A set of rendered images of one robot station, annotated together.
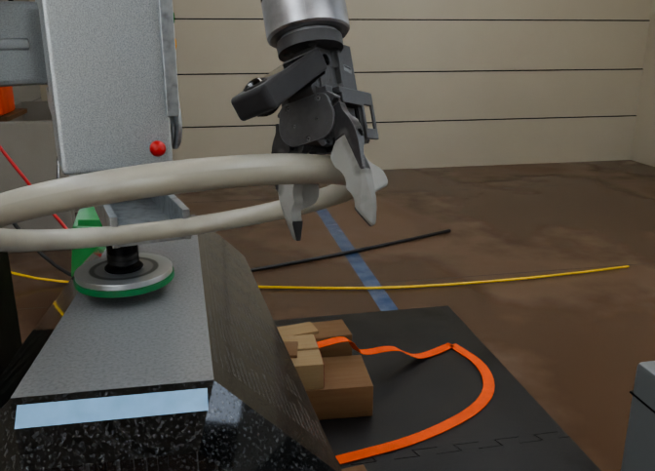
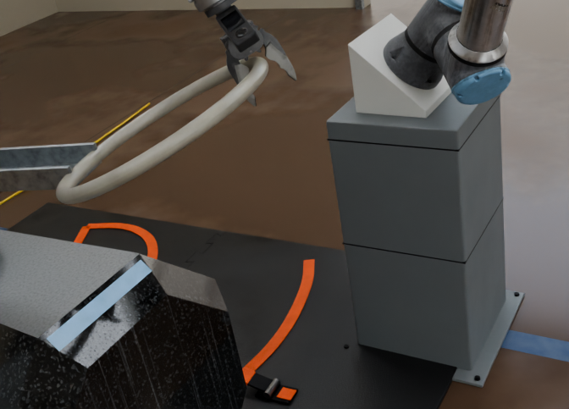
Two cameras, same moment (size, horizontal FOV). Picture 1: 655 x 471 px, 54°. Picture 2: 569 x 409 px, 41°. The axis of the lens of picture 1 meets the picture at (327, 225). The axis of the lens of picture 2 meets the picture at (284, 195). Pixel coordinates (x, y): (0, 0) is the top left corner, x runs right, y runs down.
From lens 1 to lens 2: 1.14 m
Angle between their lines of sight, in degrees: 42
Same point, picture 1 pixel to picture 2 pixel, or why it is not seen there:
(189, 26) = not seen: outside the picture
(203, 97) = not seen: outside the picture
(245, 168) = (263, 72)
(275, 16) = not seen: outside the picture
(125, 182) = (240, 96)
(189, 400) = (137, 272)
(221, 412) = (156, 269)
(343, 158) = (273, 54)
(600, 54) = not seen: outside the picture
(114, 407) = (102, 301)
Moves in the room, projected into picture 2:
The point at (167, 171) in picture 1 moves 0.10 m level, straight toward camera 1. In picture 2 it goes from (249, 85) to (299, 85)
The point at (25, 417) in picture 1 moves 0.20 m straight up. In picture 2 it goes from (59, 341) to (29, 262)
